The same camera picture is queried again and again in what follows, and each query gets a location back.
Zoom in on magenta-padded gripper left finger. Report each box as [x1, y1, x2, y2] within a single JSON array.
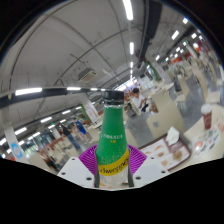
[[57, 143, 101, 189]]

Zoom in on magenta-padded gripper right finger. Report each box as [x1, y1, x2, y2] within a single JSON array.
[[127, 144, 170, 188]]

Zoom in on green drink bottle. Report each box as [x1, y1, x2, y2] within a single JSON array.
[[94, 89, 131, 188]]

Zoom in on beige chair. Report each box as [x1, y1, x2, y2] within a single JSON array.
[[145, 89, 186, 140], [123, 128, 140, 149]]

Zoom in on person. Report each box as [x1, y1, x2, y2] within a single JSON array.
[[73, 117, 92, 143], [130, 87, 155, 114], [60, 123, 81, 150]]

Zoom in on crumpled white napkin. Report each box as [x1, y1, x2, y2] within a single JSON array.
[[165, 125, 181, 146]]

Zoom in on colourful printed paper flyer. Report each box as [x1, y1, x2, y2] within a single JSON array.
[[191, 128, 224, 156]]

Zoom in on red paper cup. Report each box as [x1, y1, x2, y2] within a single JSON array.
[[200, 103, 214, 130]]

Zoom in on ceiling air conditioner unit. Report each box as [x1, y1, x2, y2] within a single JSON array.
[[77, 67, 98, 84]]

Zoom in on ceiling lights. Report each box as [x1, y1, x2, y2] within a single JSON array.
[[0, 0, 204, 158]]

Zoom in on far beige chairs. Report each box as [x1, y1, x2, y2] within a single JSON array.
[[143, 56, 224, 108]]

